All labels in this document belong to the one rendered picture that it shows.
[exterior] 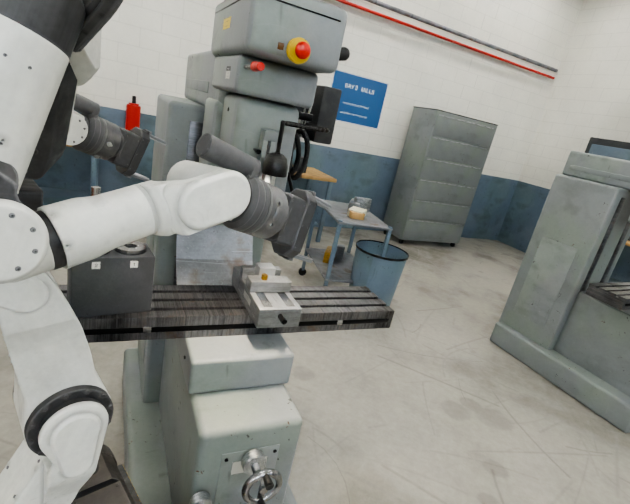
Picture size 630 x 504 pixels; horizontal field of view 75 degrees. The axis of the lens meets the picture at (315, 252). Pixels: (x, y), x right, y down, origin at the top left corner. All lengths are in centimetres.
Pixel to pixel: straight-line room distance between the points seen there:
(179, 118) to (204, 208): 118
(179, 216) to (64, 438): 51
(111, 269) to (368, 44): 551
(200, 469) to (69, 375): 61
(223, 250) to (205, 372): 62
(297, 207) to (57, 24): 40
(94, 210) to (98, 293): 85
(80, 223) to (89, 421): 47
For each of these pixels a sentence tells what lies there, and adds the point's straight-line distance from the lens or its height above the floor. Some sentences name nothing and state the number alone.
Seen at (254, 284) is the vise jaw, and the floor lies 104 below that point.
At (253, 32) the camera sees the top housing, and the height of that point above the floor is 177.
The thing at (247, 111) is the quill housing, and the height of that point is 159.
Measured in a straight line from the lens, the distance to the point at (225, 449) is 134.
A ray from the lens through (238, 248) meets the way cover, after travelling 182.
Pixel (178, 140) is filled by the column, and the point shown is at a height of 142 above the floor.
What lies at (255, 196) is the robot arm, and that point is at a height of 149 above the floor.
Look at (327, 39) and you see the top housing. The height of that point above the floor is 181.
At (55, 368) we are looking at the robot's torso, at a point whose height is 113.
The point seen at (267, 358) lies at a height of 85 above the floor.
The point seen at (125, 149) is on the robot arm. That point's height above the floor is 145.
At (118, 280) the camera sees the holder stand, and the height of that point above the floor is 105.
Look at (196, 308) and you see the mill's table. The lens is 146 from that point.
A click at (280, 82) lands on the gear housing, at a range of 126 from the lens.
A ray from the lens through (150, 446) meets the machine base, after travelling 202.
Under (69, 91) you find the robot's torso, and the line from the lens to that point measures 68.
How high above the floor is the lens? 162
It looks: 18 degrees down
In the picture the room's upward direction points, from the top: 12 degrees clockwise
